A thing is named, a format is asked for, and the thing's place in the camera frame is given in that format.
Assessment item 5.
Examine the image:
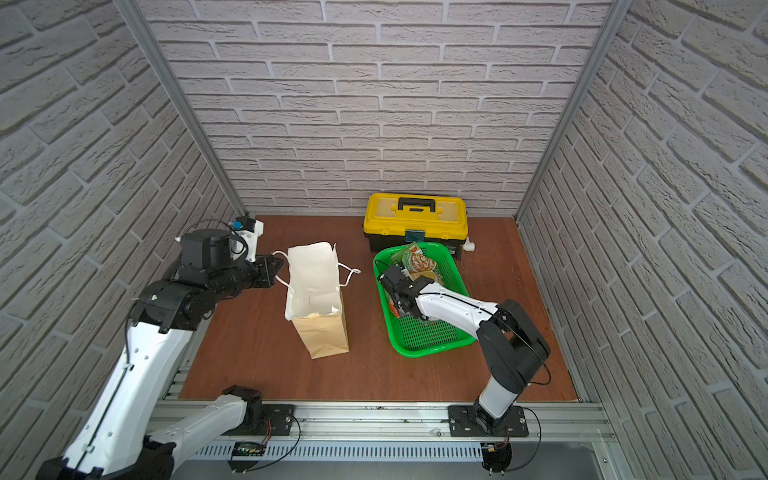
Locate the green pizza picture packet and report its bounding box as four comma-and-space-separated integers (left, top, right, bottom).
390, 243, 444, 285

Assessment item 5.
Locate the brown paper bag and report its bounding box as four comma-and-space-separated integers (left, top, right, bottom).
275, 242, 360, 359

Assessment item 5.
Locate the red small condiment packet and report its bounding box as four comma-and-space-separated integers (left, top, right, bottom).
388, 301, 400, 318

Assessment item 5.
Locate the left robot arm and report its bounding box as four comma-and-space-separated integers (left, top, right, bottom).
36, 216, 284, 479

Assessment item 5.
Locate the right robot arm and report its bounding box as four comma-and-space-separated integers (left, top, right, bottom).
377, 265, 551, 436

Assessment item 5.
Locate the green plastic basket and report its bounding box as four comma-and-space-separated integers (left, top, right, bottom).
377, 242, 476, 358

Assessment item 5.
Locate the yellow black toolbox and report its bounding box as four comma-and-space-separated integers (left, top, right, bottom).
363, 193, 469, 255

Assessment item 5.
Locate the white plastic fitting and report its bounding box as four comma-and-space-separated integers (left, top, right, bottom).
462, 238, 476, 252

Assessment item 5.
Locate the left controller board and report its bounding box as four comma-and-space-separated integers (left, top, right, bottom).
228, 442, 267, 473

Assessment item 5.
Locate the right power connector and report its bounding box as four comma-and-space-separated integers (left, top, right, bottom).
481, 442, 512, 476

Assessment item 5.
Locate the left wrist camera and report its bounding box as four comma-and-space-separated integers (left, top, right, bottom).
230, 216, 264, 263

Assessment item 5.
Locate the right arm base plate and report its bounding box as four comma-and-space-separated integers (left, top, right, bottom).
447, 403, 529, 438

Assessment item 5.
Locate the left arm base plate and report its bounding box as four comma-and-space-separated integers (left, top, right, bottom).
226, 404, 295, 437

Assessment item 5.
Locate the aluminium front rail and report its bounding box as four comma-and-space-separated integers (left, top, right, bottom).
148, 397, 617, 469

